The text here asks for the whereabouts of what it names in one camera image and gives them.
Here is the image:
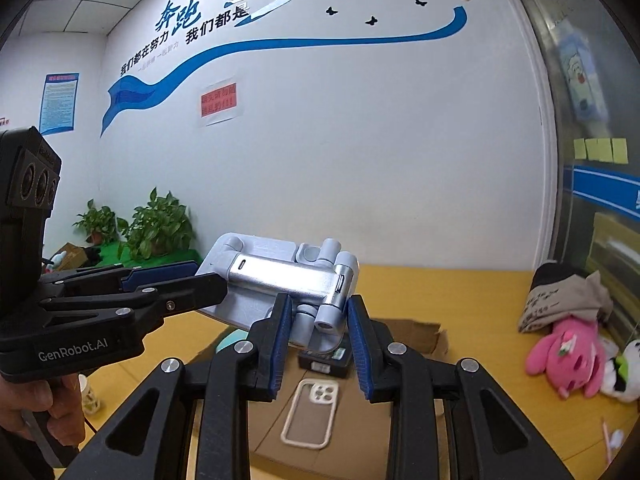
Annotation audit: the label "small brown cardboard box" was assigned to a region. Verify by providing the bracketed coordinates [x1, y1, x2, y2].
[52, 242, 98, 273]

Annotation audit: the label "large potted green plant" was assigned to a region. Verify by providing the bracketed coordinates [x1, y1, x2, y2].
[117, 187, 197, 261]

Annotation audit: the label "pink pen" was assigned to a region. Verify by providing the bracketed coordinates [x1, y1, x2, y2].
[601, 419, 625, 466]

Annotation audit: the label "small black box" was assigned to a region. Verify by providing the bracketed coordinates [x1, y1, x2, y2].
[297, 337, 353, 381]

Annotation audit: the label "blue door band sticker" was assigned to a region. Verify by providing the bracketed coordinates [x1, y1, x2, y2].
[562, 165, 640, 218]

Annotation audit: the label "silver folding phone stand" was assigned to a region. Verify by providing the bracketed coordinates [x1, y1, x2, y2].
[194, 232, 360, 356]

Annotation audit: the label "grey black printed cloth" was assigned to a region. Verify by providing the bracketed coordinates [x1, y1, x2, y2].
[517, 260, 616, 333]

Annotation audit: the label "blue cartoon poster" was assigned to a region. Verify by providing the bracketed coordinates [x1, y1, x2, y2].
[557, 30, 611, 123]

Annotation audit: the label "small potted green plant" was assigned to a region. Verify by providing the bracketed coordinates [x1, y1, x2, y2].
[74, 199, 118, 247]

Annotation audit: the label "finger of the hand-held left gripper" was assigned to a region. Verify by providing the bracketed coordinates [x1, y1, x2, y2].
[42, 260, 201, 297]
[39, 272, 229, 322]

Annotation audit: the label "blue ribbon wall decal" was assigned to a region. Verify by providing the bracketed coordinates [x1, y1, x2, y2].
[100, 5, 471, 138]

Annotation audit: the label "person's left hand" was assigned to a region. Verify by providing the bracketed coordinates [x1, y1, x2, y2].
[0, 375, 87, 450]

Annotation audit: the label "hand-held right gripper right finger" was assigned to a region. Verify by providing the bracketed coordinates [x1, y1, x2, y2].
[346, 294, 576, 480]

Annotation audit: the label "green mat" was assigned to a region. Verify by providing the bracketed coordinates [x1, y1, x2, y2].
[92, 242, 201, 271]

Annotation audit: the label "blue framed wall poster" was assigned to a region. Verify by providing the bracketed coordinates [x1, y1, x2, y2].
[39, 72, 81, 136]

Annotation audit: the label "pink pig plush toy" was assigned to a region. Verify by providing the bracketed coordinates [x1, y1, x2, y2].
[216, 329, 253, 358]

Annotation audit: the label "wall lettering decal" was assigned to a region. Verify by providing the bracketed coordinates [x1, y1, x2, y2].
[117, 0, 451, 78]

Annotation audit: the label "butterfly wall decals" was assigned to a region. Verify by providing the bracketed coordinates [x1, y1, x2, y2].
[320, 0, 473, 28]

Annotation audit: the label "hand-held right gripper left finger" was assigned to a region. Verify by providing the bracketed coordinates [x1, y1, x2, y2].
[57, 291, 293, 480]

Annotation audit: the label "white black green plush toy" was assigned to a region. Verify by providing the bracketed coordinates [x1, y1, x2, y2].
[597, 337, 640, 403]

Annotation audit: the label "clear phone case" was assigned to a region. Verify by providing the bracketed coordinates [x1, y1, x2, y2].
[280, 377, 341, 450]

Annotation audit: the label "red paper notice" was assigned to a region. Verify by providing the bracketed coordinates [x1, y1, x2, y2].
[198, 80, 246, 128]

